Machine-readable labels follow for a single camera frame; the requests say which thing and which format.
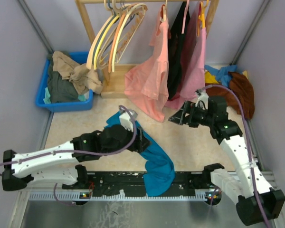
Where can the beige t shirt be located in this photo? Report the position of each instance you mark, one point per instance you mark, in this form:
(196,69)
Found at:
(82,78)

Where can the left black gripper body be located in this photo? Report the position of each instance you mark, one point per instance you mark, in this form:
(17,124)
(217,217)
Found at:
(137,144)

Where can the wooden clothes rack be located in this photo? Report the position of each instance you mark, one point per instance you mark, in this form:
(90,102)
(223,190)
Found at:
(114,82)

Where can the salmon pink t shirt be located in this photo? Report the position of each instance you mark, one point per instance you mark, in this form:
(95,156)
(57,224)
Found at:
(146,83)

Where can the cream plastic hanger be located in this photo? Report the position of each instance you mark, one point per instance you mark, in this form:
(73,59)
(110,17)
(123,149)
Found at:
(97,40)

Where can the black t shirt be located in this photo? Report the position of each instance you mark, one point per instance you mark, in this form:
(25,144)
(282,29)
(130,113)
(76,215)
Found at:
(175,46)

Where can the dark grey t shirt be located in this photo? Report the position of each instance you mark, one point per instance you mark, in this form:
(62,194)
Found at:
(60,90)

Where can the beige hanger with shirt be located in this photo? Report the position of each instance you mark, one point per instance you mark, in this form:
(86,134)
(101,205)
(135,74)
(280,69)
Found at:
(164,11)

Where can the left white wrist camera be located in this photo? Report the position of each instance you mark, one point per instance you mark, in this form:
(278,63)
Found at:
(125,120)

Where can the light blue cloth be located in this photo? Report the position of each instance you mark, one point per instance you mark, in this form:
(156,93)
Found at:
(222,75)

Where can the mint green cloth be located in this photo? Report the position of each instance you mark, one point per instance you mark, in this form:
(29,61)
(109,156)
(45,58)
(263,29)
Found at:
(80,98)

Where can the pink hanger with shirt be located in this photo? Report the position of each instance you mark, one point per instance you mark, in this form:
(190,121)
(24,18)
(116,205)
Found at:
(184,16)

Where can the brown t shirt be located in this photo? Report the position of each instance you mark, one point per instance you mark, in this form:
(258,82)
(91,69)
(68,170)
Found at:
(244,91)

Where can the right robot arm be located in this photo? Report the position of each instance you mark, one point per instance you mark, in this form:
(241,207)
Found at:
(254,197)

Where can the yellow hanger with shirt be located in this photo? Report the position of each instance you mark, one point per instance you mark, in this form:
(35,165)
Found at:
(201,19)

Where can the orange plastic hanger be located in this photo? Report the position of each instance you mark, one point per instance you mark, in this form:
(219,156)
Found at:
(115,35)

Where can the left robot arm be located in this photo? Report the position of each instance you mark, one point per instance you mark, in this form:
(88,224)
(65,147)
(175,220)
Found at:
(62,164)

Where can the blue plastic bin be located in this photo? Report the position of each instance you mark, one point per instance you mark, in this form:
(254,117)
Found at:
(59,107)

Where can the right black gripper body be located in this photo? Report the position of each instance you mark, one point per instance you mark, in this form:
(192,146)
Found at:
(201,116)

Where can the yellow cloth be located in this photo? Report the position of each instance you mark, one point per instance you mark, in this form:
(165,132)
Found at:
(210,79)

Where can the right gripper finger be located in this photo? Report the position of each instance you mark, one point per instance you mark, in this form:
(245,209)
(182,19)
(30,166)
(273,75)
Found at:
(188,121)
(183,112)

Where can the teal blue t shirt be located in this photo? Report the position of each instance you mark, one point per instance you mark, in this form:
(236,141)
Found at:
(160,172)

